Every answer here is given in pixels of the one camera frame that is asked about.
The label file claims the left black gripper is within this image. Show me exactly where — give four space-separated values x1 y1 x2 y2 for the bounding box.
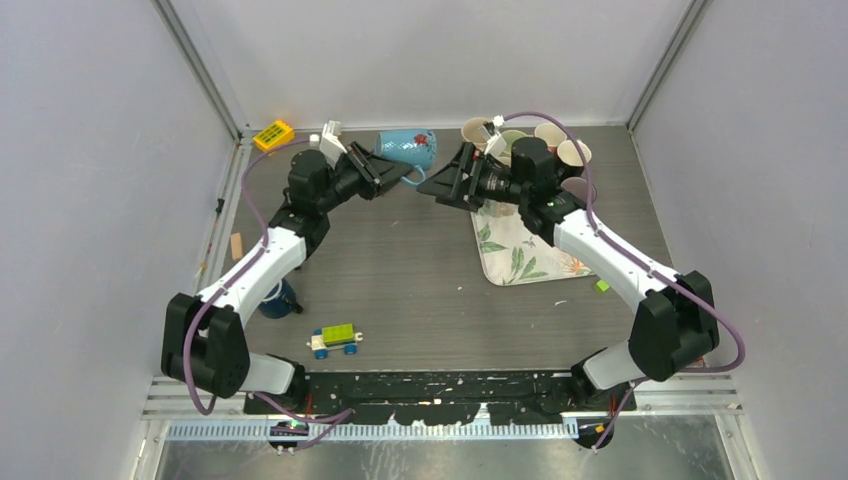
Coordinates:
316 142 410 214

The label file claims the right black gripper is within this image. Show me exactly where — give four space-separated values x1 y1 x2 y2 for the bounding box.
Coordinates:
418 142 529 214

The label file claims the light blue mug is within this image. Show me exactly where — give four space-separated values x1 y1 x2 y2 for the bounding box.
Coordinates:
373 129 437 186

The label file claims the beige floral mug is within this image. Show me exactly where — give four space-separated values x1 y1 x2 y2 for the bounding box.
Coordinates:
460 117 492 151

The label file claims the light green mug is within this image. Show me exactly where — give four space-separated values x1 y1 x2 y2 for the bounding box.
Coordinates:
497 130 528 167

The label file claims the pink mug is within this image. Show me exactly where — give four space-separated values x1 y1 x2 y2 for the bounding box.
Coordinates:
533 122 568 157

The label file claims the black faceted mug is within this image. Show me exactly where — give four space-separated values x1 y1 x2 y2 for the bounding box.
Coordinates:
558 140 592 178

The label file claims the dark blue mug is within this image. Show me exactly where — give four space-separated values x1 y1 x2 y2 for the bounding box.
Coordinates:
258 278 304 319

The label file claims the mauve mug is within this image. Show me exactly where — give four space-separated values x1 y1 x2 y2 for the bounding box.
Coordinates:
561 177 597 203

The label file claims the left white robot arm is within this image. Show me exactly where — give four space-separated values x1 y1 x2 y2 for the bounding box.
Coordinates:
161 142 413 414

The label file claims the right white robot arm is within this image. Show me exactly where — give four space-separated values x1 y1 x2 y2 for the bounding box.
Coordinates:
417 137 720 411

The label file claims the floral leaf tray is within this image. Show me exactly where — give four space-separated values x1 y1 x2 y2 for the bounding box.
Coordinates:
471 200 593 286

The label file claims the yellow toy brick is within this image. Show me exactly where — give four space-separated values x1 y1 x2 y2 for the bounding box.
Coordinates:
253 119 296 153

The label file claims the long wooden block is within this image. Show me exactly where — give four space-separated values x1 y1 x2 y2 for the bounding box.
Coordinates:
230 232 244 262

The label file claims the toy brick car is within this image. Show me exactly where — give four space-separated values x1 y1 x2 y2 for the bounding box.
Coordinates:
306 323 364 360

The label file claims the small green cube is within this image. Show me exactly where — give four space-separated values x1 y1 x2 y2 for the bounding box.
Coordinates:
594 280 610 293

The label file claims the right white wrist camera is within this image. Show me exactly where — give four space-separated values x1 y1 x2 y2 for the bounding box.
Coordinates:
481 115 507 157

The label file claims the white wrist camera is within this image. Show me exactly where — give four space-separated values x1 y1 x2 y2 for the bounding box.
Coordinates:
309 120 347 166
481 115 507 157

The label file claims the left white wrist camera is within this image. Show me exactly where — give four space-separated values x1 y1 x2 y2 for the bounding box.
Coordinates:
309 120 347 166

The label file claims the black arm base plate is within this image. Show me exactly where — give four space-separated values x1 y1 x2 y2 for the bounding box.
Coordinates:
244 370 636 426

